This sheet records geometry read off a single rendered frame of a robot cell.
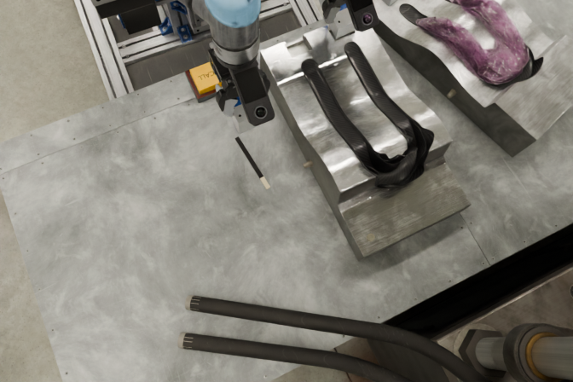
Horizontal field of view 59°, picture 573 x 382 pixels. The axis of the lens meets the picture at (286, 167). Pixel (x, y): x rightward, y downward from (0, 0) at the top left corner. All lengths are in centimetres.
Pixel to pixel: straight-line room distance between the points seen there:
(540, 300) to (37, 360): 157
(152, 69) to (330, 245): 110
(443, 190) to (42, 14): 187
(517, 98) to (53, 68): 176
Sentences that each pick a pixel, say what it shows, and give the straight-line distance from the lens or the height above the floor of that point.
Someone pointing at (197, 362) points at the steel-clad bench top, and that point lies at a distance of 107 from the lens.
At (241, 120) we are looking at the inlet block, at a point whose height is 96.
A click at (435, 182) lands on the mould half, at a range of 112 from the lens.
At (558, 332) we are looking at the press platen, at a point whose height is 104.
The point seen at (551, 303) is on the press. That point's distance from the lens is 125.
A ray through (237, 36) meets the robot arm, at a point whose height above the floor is 124.
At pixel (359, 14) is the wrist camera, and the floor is 107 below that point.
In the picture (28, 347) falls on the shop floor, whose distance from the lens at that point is 202.
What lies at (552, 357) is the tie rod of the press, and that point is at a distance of 87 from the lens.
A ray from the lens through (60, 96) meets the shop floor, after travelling 223.
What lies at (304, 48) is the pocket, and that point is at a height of 86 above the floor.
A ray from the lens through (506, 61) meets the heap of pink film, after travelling 126.
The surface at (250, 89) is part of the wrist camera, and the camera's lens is 85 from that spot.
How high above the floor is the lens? 187
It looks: 71 degrees down
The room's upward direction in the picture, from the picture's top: 9 degrees clockwise
